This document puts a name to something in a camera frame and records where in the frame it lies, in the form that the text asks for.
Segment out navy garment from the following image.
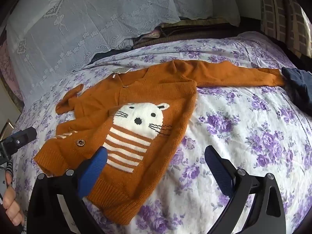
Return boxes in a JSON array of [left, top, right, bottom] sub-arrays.
[[281, 67, 312, 115]]

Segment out purple floral bedsheet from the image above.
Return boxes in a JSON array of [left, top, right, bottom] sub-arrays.
[[10, 30, 312, 234]]

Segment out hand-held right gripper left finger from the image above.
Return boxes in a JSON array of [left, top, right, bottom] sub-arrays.
[[26, 147, 108, 234]]

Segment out orange knit cat sweater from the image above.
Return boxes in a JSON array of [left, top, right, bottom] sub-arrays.
[[34, 60, 286, 225]]

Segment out person's left hand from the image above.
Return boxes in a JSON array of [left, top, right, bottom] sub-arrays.
[[0, 172, 25, 227]]

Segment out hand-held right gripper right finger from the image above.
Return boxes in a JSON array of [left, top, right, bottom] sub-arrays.
[[204, 146, 287, 234]]

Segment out plaid cushion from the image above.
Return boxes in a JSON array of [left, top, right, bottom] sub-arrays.
[[257, 0, 312, 56]]

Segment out black white striped cloth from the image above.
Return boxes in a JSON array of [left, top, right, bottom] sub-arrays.
[[5, 160, 14, 184]]

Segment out pink patterned curtain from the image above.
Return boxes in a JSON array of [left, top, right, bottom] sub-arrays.
[[0, 38, 25, 103]]

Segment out white lace cloth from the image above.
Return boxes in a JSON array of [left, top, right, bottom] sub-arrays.
[[5, 0, 240, 103]]

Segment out black clothing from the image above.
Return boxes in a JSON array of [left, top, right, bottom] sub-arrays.
[[91, 45, 137, 62]]

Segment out paper hang tag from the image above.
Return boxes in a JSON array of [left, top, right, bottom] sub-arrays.
[[112, 68, 128, 80]]

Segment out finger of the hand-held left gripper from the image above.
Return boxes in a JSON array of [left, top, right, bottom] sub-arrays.
[[0, 127, 37, 166]]

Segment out brown woven mat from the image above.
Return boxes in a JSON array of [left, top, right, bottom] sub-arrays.
[[133, 17, 242, 50]]

